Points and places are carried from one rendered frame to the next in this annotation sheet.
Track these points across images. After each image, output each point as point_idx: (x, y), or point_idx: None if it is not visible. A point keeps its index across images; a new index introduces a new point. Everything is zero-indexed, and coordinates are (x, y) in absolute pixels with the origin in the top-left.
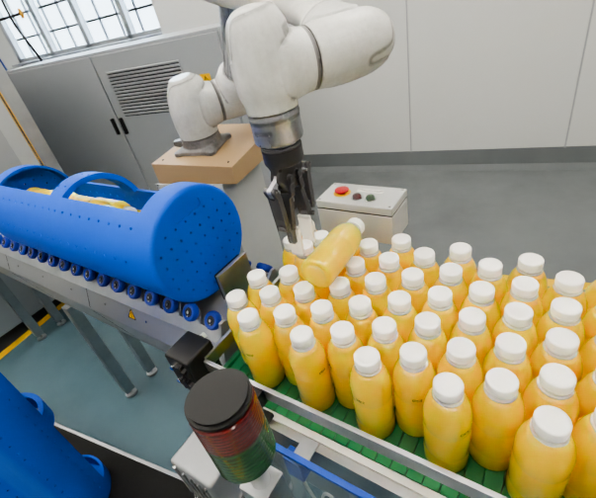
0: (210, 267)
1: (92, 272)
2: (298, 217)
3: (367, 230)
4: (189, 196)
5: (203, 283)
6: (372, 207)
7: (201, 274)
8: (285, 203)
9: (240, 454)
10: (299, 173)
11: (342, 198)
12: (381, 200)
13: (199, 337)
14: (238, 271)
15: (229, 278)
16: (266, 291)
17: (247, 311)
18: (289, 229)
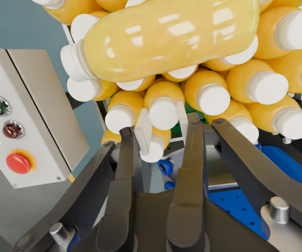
0: (221, 205)
1: None
2: (148, 150)
3: (53, 90)
4: None
5: (235, 194)
6: (12, 87)
7: (237, 204)
8: (206, 173)
9: None
10: (113, 227)
11: (32, 150)
12: None
13: None
14: (209, 175)
15: (226, 174)
16: (274, 91)
17: None
18: (221, 119)
